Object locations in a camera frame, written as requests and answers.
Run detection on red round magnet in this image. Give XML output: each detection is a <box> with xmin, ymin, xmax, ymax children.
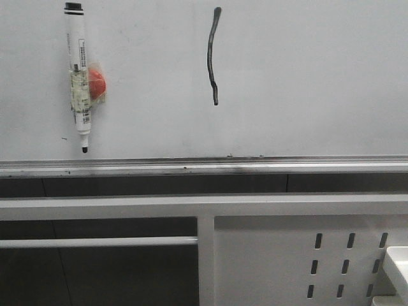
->
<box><xmin>89</xmin><ymin>68</ymin><xmax>106</xmax><ymax>100</ymax></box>

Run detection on white storage tray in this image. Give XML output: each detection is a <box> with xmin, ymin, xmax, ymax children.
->
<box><xmin>371</xmin><ymin>296</ymin><xmax>406</xmax><ymax>306</ymax></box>
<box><xmin>383</xmin><ymin>246</ymin><xmax>407</xmax><ymax>305</ymax></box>

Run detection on white upper storage tray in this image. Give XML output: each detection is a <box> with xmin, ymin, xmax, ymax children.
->
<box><xmin>383</xmin><ymin>246</ymin><xmax>407</xmax><ymax>305</ymax></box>

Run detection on white black whiteboard marker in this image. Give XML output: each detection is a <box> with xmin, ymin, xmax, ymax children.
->
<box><xmin>64</xmin><ymin>2</ymin><xmax>91</xmax><ymax>154</ymax></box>

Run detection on white metal stand frame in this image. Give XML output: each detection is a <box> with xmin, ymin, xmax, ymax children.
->
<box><xmin>1</xmin><ymin>194</ymin><xmax>407</xmax><ymax>305</ymax></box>

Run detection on black drawn line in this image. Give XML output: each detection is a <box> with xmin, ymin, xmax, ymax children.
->
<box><xmin>207</xmin><ymin>6</ymin><xmax>222</xmax><ymax>106</ymax></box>

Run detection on white lower storage tray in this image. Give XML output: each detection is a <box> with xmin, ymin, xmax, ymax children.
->
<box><xmin>371</xmin><ymin>296</ymin><xmax>406</xmax><ymax>306</ymax></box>

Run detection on white whiteboard with aluminium tray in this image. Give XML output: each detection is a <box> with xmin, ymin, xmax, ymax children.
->
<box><xmin>1</xmin><ymin>1</ymin><xmax>407</xmax><ymax>177</ymax></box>

